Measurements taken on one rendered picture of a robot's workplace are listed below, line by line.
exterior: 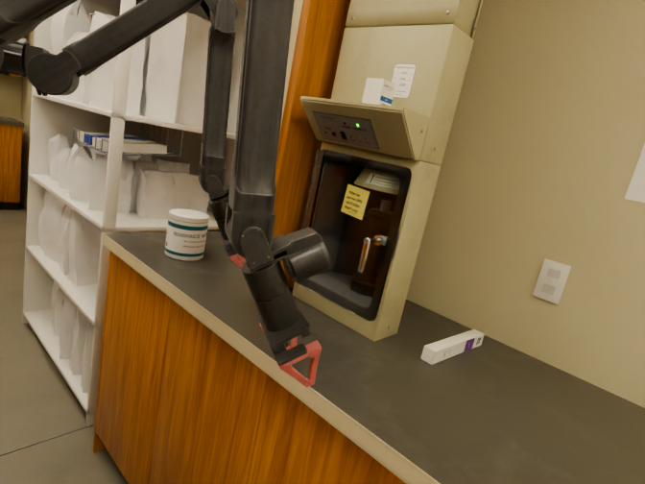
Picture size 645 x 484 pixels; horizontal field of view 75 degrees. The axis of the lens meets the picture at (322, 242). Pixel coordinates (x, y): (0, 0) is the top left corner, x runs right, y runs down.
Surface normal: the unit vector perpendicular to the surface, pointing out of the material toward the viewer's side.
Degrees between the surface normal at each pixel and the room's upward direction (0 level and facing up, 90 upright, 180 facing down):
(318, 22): 90
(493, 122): 90
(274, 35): 90
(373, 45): 90
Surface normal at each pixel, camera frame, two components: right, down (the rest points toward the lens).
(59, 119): 0.72, 0.29
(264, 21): 0.29, 0.28
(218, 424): -0.67, 0.04
